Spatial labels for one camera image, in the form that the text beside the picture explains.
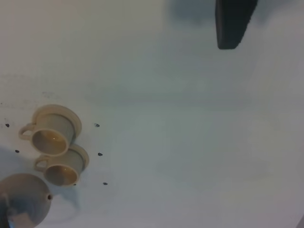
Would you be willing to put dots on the beige far cup saucer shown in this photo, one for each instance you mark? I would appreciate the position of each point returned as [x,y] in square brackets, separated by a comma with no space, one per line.
[83,154]

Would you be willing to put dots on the beige near cup saucer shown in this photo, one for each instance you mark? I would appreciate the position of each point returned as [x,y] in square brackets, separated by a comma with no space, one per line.
[55,109]

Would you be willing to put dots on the beige ceramic teapot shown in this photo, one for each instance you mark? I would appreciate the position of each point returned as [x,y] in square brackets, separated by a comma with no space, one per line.
[25,201]

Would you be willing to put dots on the beige teacup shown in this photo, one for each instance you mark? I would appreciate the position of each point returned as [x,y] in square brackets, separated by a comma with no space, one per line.
[51,135]
[63,170]

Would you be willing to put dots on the beige cup saucer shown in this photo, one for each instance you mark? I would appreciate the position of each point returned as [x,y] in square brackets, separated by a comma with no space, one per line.
[83,154]
[55,109]

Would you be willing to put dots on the beige near teacup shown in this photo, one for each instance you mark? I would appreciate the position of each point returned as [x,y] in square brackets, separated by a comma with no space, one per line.
[51,135]

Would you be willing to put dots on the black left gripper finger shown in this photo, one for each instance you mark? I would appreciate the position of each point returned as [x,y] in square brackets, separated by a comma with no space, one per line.
[232,18]

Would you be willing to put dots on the beige far teacup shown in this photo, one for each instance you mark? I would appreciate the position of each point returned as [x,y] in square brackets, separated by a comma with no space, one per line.
[63,170]

